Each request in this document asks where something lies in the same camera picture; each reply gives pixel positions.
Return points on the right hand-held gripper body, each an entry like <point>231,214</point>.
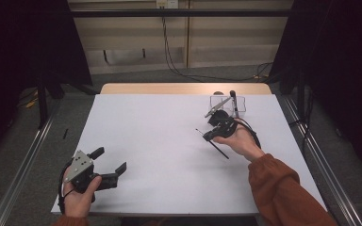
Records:
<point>224,125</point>

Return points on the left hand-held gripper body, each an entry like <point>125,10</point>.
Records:
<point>80,166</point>

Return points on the thin black brush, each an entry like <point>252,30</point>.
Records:
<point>221,152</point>

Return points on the thick black makeup brush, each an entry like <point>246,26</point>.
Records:
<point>233,100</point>

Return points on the clear plastic organizer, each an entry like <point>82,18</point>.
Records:
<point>242,105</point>

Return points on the person's right hand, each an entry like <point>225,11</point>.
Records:
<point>243,142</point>

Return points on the person's left hand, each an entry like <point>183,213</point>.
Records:
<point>78,204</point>

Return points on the small black floor object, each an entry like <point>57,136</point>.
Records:
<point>65,133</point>

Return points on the white table sheet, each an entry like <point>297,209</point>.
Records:
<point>163,175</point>

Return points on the black metal stand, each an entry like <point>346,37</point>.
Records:
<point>42,103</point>
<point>301,100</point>

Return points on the black horizontal bar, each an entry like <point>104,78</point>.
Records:
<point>182,13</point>

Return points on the dark curtain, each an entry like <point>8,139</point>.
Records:
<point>342,62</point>
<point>19,47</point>

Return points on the aluminium floor rail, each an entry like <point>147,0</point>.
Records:
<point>336,185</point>
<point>22,172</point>

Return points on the white wall socket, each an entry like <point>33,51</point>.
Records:
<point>167,3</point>

